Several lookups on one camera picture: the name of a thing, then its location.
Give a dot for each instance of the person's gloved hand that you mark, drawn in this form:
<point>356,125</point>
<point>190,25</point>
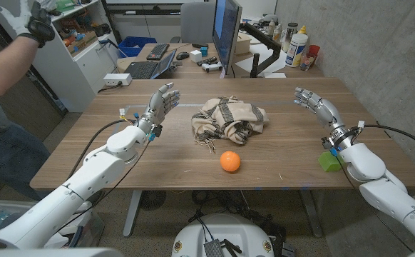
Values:
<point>18,21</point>

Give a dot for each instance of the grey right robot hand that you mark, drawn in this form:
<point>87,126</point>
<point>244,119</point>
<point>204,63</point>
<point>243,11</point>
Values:
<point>327,112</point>

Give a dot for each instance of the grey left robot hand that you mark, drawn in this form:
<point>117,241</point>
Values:
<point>157,110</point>

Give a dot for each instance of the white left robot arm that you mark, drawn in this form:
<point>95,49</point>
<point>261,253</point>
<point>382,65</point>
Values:
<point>97,171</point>

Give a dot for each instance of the person's bare forearm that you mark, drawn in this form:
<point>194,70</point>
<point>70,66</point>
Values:
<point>4,68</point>

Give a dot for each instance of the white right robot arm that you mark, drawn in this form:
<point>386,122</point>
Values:
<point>364,162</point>

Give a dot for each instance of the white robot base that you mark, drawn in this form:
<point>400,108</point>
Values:
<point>229,228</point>

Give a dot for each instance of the black laptop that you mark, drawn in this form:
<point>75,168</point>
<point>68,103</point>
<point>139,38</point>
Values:
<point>143,69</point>

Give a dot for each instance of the green cube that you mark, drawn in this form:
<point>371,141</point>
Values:
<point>328,162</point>

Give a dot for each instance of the white power strip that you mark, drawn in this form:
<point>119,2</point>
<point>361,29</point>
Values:
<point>116,79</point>

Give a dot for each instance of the clear glass cup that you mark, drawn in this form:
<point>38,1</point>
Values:
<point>306,62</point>

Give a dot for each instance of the black keyboard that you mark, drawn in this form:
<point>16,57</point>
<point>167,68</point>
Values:
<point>157,51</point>

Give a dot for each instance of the black computer mouse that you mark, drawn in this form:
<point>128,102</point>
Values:
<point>182,55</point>

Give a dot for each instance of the red cup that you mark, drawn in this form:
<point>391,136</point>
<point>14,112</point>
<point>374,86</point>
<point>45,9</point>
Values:
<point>313,50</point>

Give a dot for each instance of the white shelf cabinet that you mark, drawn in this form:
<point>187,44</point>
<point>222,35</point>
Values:
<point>61,71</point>

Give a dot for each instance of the white cube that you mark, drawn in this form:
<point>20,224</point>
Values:
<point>195,56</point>

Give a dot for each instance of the brown cardboard box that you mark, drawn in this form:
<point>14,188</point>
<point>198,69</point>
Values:
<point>82,43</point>

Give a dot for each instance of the white handheld controller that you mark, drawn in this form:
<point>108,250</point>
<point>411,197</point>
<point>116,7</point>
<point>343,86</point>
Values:
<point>211,66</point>

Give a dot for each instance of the white wipes canister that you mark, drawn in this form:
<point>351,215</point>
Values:
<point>296,50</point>

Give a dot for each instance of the blue plastic bin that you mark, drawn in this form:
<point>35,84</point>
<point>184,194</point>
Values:
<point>132,44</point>

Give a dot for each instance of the black handheld controller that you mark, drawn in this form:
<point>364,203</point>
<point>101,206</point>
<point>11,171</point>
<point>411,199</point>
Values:
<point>207,60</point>

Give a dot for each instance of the beige striped cloth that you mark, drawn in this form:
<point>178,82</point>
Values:
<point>229,118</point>

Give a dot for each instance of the small blue cube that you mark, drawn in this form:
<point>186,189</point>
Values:
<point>204,51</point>

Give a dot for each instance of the yellow cap bottle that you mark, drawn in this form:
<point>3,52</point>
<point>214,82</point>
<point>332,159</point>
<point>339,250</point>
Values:
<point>302,30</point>

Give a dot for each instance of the dark lid jar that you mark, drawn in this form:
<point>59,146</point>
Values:
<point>289,34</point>

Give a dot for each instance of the orange ball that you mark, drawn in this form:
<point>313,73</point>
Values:
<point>230,161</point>

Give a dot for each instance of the round black fan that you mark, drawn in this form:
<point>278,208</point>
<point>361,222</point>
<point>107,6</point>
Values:
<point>152,200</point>

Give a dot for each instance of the white paper sheets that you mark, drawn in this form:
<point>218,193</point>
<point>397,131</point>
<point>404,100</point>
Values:
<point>246,64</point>

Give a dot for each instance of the grey table leg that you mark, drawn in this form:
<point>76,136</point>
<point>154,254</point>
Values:
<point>132,214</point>
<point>311,214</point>

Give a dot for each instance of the black computer monitor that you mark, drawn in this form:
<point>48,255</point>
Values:
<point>225,32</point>

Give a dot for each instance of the beige cardboard box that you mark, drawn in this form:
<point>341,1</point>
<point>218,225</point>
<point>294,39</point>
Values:
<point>243,44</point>

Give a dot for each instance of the person's body in jeans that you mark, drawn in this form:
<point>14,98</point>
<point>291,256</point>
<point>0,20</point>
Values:
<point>4,150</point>

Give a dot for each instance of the grey ribbed box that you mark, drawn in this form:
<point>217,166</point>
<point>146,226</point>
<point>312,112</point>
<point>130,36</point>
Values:
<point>212,249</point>

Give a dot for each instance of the white robot torso edge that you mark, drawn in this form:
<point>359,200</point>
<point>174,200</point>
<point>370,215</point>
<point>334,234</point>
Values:
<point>50,253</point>

